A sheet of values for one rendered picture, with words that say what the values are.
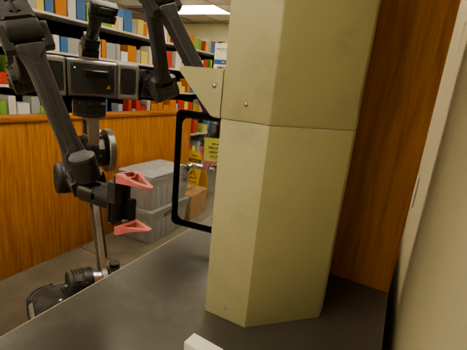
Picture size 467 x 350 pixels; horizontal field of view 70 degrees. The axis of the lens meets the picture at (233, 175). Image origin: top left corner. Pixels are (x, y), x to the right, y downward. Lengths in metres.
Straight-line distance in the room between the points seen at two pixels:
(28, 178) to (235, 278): 2.19
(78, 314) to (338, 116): 0.73
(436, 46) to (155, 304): 0.93
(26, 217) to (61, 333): 2.06
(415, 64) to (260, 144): 0.49
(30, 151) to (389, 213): 2.36
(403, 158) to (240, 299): 0.56
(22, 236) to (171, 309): 2.12
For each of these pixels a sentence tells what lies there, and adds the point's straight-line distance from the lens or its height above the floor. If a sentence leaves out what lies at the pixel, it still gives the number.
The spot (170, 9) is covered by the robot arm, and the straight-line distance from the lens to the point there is 1.25.
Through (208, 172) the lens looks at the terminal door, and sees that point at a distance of 1.08.
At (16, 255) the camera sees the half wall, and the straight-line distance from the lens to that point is 2.93.
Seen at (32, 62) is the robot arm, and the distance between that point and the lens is 0.95.
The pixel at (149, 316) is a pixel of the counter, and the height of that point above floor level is 0.94.
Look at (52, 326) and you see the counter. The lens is 0.89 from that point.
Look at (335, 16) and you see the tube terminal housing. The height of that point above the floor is 1.62.
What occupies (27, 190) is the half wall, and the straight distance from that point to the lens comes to 2.80.
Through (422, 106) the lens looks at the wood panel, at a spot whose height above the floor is 1.47.
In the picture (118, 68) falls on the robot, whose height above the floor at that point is 1.50.
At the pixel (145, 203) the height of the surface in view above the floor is 0.39.
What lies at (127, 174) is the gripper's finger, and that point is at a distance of 0.77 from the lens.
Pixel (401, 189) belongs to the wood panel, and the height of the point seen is 1.25.
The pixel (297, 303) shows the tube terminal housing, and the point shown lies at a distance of 0.87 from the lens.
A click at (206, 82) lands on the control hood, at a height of 1.48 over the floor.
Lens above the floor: 1.48
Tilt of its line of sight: 15 degrees down
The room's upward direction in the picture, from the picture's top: 6 degrees clockwise
